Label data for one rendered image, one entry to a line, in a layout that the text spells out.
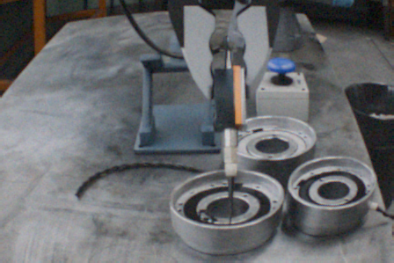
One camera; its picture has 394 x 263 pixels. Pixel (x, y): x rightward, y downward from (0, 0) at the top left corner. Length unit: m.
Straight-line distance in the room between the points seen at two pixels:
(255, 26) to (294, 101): 0.27
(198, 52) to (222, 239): 0.16
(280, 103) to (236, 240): 0.29
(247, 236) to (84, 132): 0.34
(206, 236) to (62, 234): 0.16
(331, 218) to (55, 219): 0.29
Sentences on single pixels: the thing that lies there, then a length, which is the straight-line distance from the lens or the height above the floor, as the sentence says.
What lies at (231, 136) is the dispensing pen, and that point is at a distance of 0.50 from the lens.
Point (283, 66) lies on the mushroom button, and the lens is 0.74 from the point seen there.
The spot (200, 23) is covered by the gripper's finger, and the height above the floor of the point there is 0.99.
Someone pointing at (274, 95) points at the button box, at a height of 0.84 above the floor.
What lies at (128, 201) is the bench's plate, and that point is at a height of 0.80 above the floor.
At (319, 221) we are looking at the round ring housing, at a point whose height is 0.82.
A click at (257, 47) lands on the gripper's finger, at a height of 0.97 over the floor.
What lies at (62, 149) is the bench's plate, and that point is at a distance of 0.72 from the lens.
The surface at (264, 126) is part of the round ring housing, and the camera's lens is 0.68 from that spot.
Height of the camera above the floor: 1.12
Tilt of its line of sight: 24 degrees down
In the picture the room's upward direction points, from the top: 3 degrees counter-clockwise
